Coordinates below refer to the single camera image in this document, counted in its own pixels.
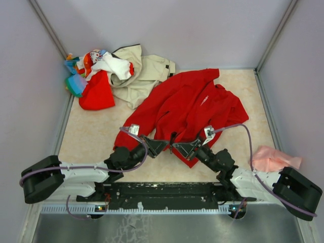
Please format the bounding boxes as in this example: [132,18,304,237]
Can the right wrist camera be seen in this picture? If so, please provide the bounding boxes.
[203,126,215,145]

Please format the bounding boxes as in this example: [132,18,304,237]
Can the white printed shirt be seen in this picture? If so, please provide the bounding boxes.
[74,50,134,81]

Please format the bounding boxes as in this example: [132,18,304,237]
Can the colourful striped cloth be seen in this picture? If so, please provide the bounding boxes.
[64,54,88,98]

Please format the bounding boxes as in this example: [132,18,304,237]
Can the beige jacket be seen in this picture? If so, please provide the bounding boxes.
[110,44,176,109]

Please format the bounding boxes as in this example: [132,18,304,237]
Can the red cloth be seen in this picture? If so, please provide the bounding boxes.
[79,70,115,110]

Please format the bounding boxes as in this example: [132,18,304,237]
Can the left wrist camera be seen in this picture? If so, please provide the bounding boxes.
[128,124,140,137]

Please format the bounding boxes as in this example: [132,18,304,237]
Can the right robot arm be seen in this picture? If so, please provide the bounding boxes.
[173,139,322,221]

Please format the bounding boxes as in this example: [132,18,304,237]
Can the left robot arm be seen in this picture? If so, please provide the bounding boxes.
[19,136,169,204]

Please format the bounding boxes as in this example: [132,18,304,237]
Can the red zip jacket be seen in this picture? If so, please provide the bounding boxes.
[112,67,250,169]

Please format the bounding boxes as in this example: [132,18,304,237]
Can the aluminium frame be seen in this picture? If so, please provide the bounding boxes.
[30,0,324,243]

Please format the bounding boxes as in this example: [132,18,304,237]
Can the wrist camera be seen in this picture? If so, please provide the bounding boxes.
[203,126,215,145]
[128,124,140,137]

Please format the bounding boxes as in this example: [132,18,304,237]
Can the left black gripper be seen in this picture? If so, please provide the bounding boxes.
[125,134,170,172]

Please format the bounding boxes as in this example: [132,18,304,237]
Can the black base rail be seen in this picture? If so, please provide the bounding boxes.
[76,182,242,210]

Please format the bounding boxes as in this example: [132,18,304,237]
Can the pink cloth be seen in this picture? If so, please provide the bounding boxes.
[252,145,302,172]

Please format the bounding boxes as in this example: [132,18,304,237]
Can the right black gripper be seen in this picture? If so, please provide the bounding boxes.
[173,136,220,173]

